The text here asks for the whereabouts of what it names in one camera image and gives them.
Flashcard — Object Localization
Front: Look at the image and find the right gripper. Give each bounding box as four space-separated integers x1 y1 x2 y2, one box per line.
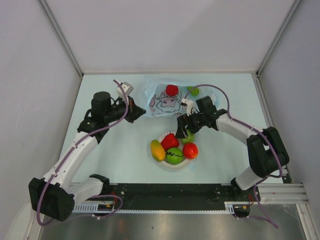
174 110 206 139

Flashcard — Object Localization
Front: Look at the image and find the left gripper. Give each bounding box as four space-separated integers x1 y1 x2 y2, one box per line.
104 95 146 124

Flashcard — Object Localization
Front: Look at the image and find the green custard apple toy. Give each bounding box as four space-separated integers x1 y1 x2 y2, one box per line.
180 129 195 144

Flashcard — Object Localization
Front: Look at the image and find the red bell pepper toy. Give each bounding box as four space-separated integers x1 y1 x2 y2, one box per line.
160 133 180 151

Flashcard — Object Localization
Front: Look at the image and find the orange red tomato toy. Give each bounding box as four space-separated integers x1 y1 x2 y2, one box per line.
182 142 199 160

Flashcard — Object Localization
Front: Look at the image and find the green watermelon toy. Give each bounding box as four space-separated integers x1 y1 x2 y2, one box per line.
165 147 184 165

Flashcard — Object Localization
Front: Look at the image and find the light blue plastic bag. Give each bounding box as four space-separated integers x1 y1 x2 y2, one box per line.
138 77 221 118

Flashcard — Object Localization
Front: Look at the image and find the yellow orange mango toy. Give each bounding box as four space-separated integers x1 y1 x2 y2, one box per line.
150 139 166 162

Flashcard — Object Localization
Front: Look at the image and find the red apple toy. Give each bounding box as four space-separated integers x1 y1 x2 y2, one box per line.
165 84 179 97

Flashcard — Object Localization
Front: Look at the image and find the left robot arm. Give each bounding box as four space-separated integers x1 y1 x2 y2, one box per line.
28 91 146 226

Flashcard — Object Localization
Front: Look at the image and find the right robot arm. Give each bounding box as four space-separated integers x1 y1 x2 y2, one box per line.
175 96 290 201

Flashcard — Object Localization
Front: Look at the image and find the white paper plate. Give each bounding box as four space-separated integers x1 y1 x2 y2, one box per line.
149 130 196 171

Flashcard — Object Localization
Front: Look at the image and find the small green lime toy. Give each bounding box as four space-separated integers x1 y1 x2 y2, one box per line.
187 86 200 97

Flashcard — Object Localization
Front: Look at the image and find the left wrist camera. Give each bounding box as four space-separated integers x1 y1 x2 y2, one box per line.
116 82 134 99

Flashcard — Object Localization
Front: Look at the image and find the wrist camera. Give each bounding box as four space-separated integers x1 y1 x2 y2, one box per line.
180 98 196 116
116 82 134 99

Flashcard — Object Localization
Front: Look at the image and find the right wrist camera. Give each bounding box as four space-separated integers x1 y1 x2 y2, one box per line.
180 98 196 116

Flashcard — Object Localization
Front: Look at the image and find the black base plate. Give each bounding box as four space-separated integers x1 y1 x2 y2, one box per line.
81 182 261 211

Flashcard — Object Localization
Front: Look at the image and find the white cable duct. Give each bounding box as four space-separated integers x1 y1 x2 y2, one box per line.
72 202 235 215

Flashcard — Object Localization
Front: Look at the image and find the aluminium rail frame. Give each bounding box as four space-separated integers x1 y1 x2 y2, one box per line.
101 183 308 203

